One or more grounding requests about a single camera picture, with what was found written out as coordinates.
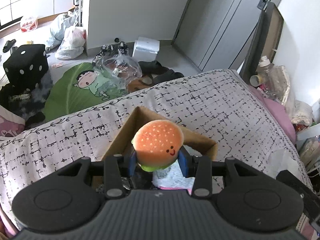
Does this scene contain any burger plush toy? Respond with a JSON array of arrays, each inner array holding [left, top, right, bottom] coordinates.
[[132, 120, 185, 172]]

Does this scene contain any black clothes pile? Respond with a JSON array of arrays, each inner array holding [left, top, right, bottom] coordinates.
[[137, 60, 184, 83]]

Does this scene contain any grey fuzzy blanket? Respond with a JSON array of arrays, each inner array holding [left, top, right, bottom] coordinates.
[[0, 71, 53, 126]]

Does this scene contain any crinkled clear bag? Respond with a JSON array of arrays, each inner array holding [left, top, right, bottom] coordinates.
[[265, 65, 292, 105]]

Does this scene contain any dark bed headboard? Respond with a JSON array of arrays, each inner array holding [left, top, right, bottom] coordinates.
[[239, 1, 285, 85]]

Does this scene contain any clear plastic bottle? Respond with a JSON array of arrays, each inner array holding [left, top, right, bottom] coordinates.
[[257, 56, 274, 85]]

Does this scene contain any red and white plastic bag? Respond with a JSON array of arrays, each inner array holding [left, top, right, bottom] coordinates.
[[20, 15, 38, 33]]

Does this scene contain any clear plastic bag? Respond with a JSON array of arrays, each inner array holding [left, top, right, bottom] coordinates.
[[92, 54, 143, 95]]

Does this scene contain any green cartoon leaf mat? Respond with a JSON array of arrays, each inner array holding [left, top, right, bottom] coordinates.
[[44, 62, 130, 122]]

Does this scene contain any cardboard box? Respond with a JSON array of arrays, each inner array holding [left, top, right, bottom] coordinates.
[[92, 106, 218, 193]]

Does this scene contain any pink pillow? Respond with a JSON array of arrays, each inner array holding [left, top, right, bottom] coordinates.
[[247, 84, 297, 143]]

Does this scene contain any pink printed cushion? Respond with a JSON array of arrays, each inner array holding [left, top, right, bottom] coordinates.
[[0, 105, 25, 137]]

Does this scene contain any white box appliance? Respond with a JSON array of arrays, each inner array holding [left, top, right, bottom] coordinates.
[[132, 37, 160, 62]]

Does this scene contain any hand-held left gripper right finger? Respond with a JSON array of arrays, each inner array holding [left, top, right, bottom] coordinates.
[[178, 147, 259, 198]]

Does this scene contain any grey plastic bag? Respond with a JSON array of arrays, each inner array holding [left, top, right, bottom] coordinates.
[[45, 12, 80, 49]]

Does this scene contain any paper cup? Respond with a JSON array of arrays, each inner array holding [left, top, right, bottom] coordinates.
[[250, 74, 265, 86]]

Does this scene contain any black slipper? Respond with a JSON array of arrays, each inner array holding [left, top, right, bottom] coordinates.
[[2, 39, 17, 53]]

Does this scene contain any grey and pink plush toy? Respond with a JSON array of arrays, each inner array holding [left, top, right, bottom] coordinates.
[[151, 166, 196, 195]]

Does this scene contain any black dice plush cube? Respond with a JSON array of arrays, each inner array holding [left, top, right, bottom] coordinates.
[[3, 44, 49, 90]]

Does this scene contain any grey door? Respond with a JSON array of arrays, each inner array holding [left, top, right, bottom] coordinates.
[[172, 0, 283, 73]]

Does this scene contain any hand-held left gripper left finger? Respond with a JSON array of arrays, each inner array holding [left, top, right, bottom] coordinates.
[[56, 151, 137, 200]]

